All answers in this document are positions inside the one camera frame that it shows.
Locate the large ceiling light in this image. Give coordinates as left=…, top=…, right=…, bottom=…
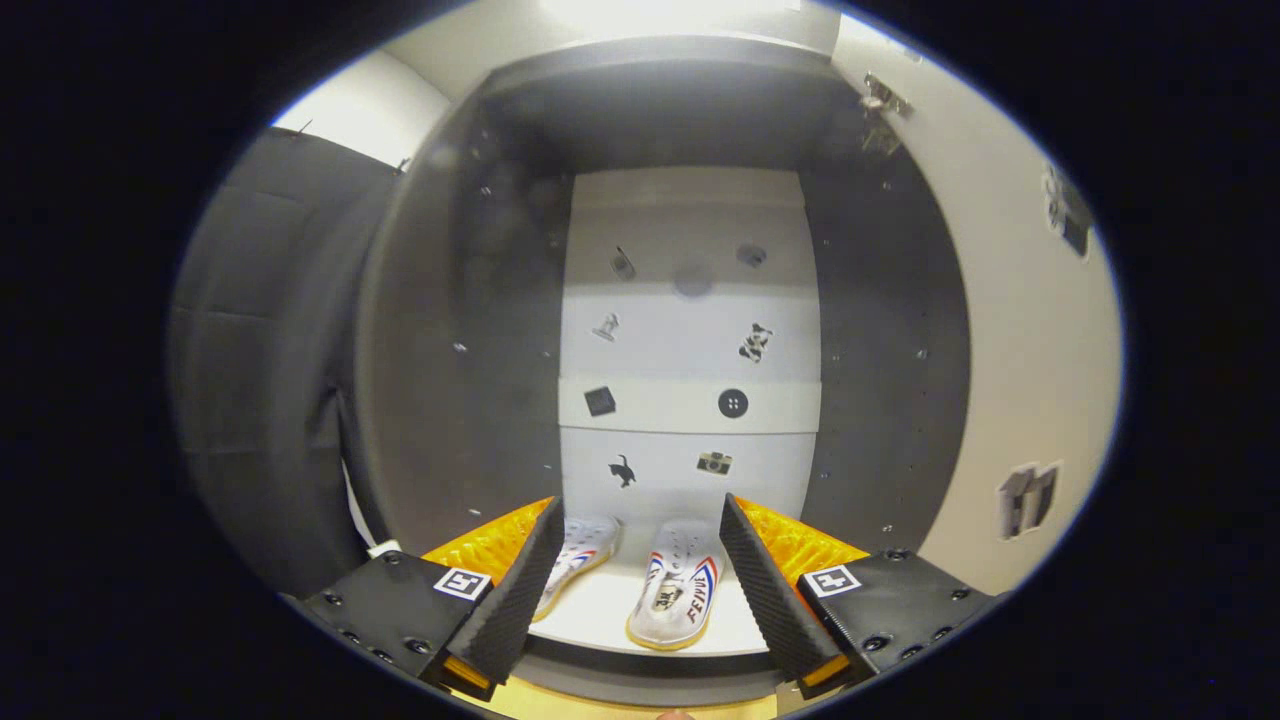
left=540, top=0, right=803, bottom=31

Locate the white canvas shoe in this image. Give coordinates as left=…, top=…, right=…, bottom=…
left=530, top=515, right=623, bottom=623
left=626, top=518, right=729, bottom=652

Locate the black backdrop cloth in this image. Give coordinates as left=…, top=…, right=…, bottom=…
left=168, top=125, right=401, bottom=601

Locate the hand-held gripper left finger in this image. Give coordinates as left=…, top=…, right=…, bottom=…
left=300, top=495, right=566, bottom=701

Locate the dark grey shoe cabinet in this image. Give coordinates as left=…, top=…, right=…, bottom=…
left=352, top=35, right=973, bottom=706

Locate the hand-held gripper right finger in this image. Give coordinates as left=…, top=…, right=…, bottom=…
left=718, top=493, right=996, bottom=701

